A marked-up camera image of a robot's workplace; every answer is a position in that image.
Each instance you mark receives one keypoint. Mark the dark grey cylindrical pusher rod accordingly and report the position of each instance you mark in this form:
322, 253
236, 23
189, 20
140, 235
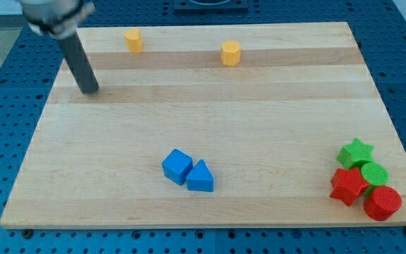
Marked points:
78, 63

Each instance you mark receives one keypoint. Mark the red star block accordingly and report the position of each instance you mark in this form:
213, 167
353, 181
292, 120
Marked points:
348, 185

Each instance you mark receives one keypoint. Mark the green star block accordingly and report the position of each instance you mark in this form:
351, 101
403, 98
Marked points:
355, 154

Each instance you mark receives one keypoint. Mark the yellow heart block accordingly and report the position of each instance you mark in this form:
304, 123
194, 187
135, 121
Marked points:
133, 40

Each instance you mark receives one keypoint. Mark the blue cube block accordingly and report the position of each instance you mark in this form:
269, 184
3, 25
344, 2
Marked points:
176, 166

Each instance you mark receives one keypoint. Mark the yellow octagon block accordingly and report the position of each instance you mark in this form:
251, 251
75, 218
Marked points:
230, 53

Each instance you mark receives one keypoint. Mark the blue triangle block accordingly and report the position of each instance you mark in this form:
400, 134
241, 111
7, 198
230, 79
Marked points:
200, 178

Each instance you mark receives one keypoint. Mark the wooden board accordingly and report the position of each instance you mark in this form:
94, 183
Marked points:
269, 129

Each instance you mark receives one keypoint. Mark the green cylinder block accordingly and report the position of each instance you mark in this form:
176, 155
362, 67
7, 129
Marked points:
375, 174

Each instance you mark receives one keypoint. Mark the red cylinder block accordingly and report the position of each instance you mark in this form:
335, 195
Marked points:
382, 203

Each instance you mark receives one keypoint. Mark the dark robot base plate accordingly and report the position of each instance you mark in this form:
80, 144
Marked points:
180, 6

